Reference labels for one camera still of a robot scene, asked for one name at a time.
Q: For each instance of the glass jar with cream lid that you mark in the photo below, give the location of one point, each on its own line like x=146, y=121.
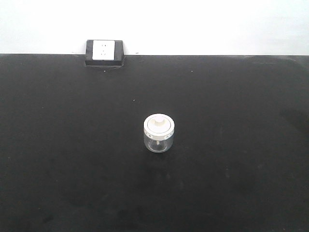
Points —
x=158, y=132

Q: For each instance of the white socket in black box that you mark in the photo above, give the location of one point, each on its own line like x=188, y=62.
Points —
x=104, y=53

